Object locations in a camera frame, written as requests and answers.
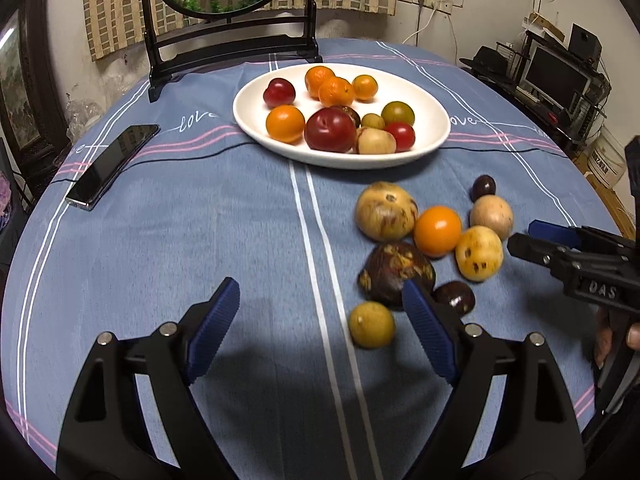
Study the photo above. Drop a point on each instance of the smooth orange fruit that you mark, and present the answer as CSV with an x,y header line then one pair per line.
x,y
438,231
285,123

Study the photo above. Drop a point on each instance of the clear plastic bags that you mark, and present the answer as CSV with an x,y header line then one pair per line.
x,y
90,105

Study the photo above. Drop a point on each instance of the large red plum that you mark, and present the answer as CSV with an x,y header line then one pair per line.
x,y
330,130

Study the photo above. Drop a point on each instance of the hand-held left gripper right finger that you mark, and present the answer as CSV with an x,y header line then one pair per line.
x,y
427,330

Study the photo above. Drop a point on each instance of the black hat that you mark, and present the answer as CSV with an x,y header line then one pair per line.
x,y
485,62

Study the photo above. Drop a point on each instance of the mandarin orange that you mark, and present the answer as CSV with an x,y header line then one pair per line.
x,y
336,92
319,76
365,87

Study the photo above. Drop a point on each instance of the yellow spotted fruit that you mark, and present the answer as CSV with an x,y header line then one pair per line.
x,y
478,253

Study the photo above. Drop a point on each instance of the computer monitor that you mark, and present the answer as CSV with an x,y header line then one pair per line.
x,y
555,77

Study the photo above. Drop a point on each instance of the black metal desk rack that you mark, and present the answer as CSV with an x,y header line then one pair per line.
x,y
580,120

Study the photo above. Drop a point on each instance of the small dark red plum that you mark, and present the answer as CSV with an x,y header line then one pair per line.
x,y
279,92

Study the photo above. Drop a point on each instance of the blue striped tablecloth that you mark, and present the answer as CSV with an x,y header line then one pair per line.
x,y
200,240

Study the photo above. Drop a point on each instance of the shiny dark brown fruit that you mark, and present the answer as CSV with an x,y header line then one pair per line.
x,y
455,297

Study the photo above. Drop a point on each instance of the red tomato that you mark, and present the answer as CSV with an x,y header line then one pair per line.
x,y
401,136

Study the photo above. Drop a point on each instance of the beige oval fruit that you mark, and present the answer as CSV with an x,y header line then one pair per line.
x,y
375,142

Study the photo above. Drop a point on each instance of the black smartphone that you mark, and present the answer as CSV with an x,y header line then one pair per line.
x,y
112,167

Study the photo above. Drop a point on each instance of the small dark purple fruit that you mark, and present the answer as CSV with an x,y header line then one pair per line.
x,y
484,187

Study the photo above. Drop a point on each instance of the beige round fruit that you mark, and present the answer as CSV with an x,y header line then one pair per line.
x,y
492,216

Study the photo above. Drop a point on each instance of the small yellow-green fruit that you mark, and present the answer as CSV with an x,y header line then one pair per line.
x,y
372,121

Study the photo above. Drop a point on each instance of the white round plate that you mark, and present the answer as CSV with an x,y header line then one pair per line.
x,y
430,125

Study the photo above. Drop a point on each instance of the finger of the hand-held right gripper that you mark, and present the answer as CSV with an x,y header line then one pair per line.
x,y
552,232
525,249

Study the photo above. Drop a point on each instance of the large yellow-brown blotchy fruit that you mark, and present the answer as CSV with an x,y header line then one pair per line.
x,y
386,210

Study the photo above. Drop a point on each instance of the large dark brown fruit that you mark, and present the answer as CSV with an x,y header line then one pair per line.
x,y
397,274

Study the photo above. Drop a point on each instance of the person's right hand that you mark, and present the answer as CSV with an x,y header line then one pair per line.
x,y
602,342

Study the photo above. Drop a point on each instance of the green tomato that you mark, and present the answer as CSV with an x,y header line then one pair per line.
x,y
397,112

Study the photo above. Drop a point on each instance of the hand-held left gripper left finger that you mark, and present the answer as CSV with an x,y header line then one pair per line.
x,y
217,325

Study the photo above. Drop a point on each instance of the black speaker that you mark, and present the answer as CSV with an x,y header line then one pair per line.
x,y
586,42

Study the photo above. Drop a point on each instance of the white plastic bucket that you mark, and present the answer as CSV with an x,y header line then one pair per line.
x,y
605,160

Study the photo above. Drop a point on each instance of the cardboard box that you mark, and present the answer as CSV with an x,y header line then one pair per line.
x,y
545,27

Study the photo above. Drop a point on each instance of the dark wooden cabinet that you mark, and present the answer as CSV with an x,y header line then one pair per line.
x,y
30,85

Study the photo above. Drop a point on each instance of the dark purple passion fruit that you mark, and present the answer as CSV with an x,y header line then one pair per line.
x,y
351,114

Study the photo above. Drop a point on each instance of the yellow-green round fruit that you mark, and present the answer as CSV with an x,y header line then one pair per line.
x,y
371,325

